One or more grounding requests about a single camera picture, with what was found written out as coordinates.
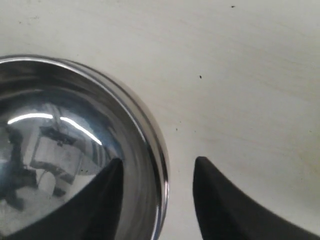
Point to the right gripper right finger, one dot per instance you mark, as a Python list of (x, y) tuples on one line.
[(224, 212)]

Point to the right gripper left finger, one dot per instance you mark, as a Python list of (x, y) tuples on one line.
[(92, 214)]

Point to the patterned steel bowl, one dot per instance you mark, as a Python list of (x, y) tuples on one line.
[(61, 123)]

